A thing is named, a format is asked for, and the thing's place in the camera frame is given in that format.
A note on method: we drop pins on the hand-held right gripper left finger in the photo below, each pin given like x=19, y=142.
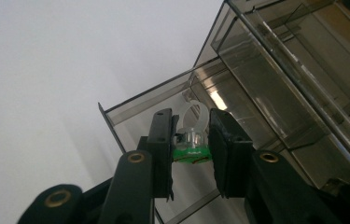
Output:
x=160, y=149

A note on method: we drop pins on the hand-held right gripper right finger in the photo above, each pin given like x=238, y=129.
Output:
x=230, y=155

